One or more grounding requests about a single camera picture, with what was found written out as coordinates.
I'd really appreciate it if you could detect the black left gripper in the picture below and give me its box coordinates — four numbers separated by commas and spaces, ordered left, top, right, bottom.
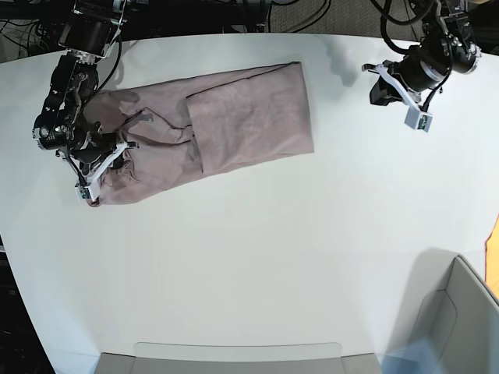
370, 46, 451, 107

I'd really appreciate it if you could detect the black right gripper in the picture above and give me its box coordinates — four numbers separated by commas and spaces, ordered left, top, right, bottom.
66, 124, 126, 175

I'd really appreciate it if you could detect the pink T-shirt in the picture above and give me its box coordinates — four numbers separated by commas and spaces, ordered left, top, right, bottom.
84, 62, 313, 205

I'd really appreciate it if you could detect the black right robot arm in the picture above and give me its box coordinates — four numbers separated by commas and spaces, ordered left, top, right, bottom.
32, 1, 132, 178

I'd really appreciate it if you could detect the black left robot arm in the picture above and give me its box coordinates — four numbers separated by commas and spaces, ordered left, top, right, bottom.
371, 1, 481, 111

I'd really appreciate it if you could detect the orange cloth at edge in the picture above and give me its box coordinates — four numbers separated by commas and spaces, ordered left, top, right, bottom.
485, 220, 499, 296

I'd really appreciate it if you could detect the grey tray bottom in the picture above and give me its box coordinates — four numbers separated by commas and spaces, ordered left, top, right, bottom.
94, 342, 381, 373

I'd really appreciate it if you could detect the grey box right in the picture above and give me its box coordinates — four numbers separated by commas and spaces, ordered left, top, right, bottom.
407, 255, 499, 374

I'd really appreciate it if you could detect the blue cloth in box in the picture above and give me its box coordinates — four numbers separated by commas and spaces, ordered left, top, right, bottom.
380, 338, 446, 374

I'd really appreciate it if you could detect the white camera bracket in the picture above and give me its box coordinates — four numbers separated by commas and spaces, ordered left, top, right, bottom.
56, 141, 139, 203
362, 64, 434, 132

